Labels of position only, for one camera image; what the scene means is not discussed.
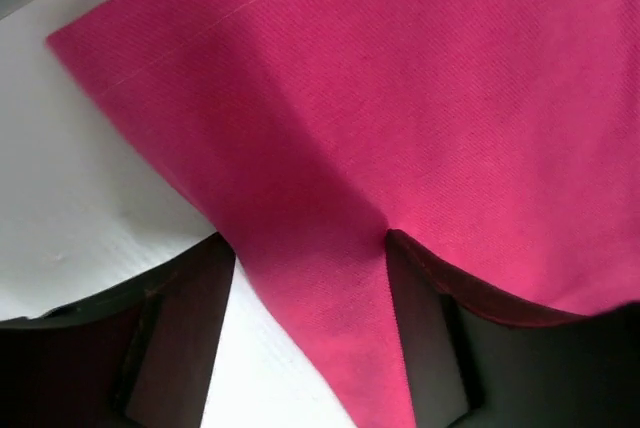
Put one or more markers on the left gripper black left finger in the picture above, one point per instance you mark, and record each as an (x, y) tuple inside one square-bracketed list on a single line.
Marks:
[(140, 354)]

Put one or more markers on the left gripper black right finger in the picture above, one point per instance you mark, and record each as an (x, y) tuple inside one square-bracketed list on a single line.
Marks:
[(477, 356)]

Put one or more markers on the pink trousers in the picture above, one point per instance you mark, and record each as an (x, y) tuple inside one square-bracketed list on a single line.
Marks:
[(501, 135)]

